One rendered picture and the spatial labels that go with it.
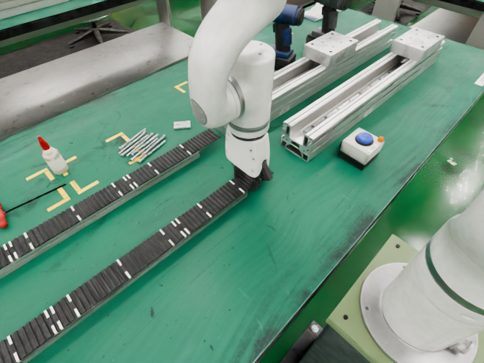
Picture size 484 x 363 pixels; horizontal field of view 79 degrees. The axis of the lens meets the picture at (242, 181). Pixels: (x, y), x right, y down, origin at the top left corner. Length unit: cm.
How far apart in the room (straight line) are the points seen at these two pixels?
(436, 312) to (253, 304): 30
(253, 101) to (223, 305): 38
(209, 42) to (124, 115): 63
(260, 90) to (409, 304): 40
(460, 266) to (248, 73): 38
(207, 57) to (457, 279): 42
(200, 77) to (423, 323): 48
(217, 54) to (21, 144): 76
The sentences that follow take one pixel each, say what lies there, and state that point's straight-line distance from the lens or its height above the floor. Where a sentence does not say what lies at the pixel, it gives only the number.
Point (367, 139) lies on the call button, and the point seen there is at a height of 85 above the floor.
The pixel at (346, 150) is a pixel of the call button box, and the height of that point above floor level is 82.
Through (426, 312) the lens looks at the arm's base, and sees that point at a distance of 52.
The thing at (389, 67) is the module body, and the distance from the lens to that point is 124.
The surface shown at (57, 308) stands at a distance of 66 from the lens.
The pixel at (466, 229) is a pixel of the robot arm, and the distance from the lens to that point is 32.
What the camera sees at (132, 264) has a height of 81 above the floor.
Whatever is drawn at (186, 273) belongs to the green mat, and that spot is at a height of 78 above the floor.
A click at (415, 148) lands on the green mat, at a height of 78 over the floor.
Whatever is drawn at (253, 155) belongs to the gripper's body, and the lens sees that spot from 60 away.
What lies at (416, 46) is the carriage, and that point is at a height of 90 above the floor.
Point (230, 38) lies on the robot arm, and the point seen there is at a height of 118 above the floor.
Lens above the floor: 136
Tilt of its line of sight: 49 degrees down
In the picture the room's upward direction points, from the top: straight up
